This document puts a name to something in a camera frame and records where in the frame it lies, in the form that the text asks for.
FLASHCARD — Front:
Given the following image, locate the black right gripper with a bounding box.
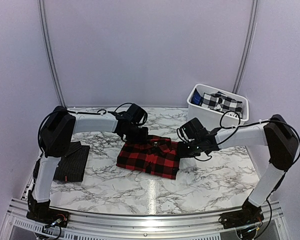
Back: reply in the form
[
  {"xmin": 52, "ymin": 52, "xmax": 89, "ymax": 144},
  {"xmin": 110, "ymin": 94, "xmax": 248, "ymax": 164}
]
[{"xmin": 176, "ymin": 139, "xmax": 202, "ymax": 159}]

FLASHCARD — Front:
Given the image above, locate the red black plaid shirt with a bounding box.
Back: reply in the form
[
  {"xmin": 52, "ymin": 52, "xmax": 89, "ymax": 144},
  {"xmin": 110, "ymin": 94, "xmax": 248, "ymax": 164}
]
[{"xmin": 116, "ymin": 135, "xmax": 180, "ymax": 180}]

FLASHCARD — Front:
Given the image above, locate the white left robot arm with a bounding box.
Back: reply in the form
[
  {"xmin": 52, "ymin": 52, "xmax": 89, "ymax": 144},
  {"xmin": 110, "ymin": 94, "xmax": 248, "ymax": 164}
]
[{"xmin": 28, "ymin": 103, "xmax": 148, "ymax": 223}]

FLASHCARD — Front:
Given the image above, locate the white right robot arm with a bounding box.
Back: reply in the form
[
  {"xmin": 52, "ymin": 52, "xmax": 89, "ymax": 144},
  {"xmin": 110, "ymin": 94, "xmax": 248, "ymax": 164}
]
[{"xmin": 176, "ymin": 114, "xmax": 300, "ymax": 224}]

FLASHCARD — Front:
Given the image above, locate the white plastic bin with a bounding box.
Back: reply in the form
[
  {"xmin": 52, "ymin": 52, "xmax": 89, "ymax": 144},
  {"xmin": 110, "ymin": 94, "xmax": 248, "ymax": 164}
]
[{"xmin": 187, "ymin": 84, "xmax": 250, "ymax": 130}]

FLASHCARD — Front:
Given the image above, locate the blue folded garment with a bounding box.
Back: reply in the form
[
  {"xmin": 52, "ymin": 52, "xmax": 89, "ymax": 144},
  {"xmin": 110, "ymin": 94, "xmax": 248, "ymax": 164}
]
[{"xmin": 190, "ymin": 89, "xmax": 203, "ymax": 106}]

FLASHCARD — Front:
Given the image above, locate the black white plaid shirt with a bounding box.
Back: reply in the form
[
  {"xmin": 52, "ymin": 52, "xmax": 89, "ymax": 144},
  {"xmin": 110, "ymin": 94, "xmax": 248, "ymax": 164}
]
[{"xmin": 201, "ymin": 91, "xmax": 243, "ymax": 117}]

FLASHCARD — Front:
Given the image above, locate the black pinstripe folded shirt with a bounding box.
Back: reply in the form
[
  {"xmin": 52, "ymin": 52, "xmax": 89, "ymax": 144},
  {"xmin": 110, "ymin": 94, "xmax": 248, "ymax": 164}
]
[{"xmin": 53, "ymin": 141, "xmax": 90, "ymax": 183}]

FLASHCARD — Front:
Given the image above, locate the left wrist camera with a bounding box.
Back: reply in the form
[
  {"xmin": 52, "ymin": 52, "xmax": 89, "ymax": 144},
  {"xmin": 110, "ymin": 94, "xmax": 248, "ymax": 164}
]
[{"xmin": 122, "ymin": 103, "xmax": 148, "ymax": 127}]

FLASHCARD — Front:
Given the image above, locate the right wall corner profile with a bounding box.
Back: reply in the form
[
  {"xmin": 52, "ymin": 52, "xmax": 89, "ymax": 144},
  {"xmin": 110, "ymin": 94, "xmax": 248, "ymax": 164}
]
[{"xmin": 232, "ymin": 0, "xmax": 259, "ymax": 94}]

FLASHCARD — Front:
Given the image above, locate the wall corner profile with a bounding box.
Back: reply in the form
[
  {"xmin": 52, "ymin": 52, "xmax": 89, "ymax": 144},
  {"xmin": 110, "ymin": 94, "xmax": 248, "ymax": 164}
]
[
  {"xmin": 232, "ymin": 0, "xmax": 259, "ymax": 94},
  {"xmin": 37, "ymin": 0, "xmax": 67, "ymax": 107}
]

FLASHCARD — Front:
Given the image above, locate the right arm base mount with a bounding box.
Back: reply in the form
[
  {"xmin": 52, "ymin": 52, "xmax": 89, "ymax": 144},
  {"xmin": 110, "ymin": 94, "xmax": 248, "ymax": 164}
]
[{"xmin": 218, "ymin": 209, "xmax": 265, "ymax": 240}]

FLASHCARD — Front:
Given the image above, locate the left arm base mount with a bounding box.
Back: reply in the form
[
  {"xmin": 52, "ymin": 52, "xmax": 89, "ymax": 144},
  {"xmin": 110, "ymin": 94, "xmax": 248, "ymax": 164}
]
[{"xmin": 26, "ymin": 208, "xmax": 70, "ymax": 240}]

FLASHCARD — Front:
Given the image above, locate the aluminium front frame rail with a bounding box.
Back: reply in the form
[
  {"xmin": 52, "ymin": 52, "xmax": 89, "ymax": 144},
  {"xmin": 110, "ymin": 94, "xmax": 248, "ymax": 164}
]
[{"xmin": 0, "ymin": 198, "xmax": 292, "ymax": 240}]

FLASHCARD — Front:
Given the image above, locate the left wall corner profile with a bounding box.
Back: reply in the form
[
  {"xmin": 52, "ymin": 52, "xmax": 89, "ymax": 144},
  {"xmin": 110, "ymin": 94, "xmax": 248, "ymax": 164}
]
[{"xmin": 37, "ymin": 0, "xmax": 67, "ymax": 107}]

